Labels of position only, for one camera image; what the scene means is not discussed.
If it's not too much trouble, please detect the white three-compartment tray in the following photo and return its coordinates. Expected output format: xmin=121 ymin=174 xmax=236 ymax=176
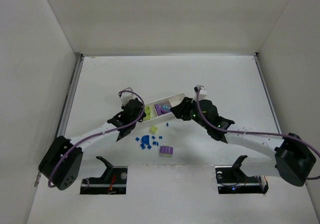
xmin=142 ymin=93 xmax=186 ymax=123

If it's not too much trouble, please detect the purple patterned lego brick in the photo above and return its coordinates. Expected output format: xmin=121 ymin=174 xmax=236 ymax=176
xmin=160 ymin=105 xmax=171 ymax=112

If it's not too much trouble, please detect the green square lego brick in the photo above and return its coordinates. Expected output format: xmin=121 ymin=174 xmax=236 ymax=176
xmin=149 ymin=125 xmax=158 ymax=134

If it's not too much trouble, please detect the blue arch lego piece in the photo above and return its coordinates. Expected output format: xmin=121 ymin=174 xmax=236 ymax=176
xmin=141 ymin=135 xmax=150 ymax=146

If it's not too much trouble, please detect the purple lego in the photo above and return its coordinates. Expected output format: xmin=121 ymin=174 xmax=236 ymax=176
xmin=159 ymin=146 xmax=174 ymax=157

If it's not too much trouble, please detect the purple long lego brick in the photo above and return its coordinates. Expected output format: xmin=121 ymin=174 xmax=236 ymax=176
xmin=154 ymin=104 xmax=170 ymax=116

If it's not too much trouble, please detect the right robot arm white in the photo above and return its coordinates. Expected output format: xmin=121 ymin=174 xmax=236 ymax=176
xmin=170 ymin=97 xmax=318 ymax=187

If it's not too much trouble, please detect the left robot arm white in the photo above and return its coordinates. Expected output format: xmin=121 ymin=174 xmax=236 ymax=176
xmin=38 ymin=97 xmax=146 ymax=191

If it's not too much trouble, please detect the white front board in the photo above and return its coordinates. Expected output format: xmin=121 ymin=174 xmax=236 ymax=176
xmin=28 ymin=165 xmax=318 ymax=224

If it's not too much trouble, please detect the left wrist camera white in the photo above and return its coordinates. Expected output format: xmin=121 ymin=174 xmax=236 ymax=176
xmin=118 ymin=87 xmax=135 ymax=106

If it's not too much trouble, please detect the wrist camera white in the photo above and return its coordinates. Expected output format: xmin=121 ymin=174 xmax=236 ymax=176
xmin=193 ymin=85 xmax=207 ymax=101
xmin=118 ymin=87 xmax=135 ymax=106

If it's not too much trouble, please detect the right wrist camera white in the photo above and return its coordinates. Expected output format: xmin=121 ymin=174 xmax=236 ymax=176
xmin=193 ymin=85 xmax=207 ymax=101

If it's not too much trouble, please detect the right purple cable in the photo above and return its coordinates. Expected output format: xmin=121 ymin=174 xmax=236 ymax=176
xmin=194 ymin=86 xmax=320 ymax=180

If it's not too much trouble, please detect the purple cable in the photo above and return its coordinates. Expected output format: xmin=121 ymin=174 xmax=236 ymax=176
xmin=194 ymin=86 xmax=320 ymax=180
xmin=47 ymin=89 xmax=146 ymax=189

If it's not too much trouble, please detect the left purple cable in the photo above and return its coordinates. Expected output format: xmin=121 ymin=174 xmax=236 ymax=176
xmin=47 ymin=89 xmax=146 ymax=189

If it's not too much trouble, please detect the left aluminium rail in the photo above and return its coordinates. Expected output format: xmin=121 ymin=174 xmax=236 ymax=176
xmin=35 ymin=53 xmax=83 ymax=191

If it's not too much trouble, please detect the aluminium rail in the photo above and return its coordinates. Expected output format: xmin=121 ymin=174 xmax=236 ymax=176
xmin=253 ymin=52 xmax=282 ymax=134
xmin=35 ymin=53 xmax=83 ymax=191

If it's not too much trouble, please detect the right aluminium rail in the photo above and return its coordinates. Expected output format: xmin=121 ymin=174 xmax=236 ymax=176
xmin=253 ymin=52 xmax=282 ymax=134

